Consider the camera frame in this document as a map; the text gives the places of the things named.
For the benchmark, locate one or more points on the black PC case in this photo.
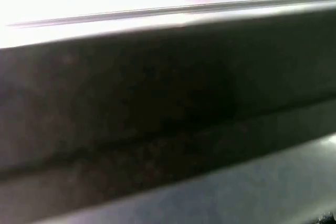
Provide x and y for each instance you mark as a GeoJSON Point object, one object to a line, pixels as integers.
{"type": "Point", "coordinates": [157, 90]}

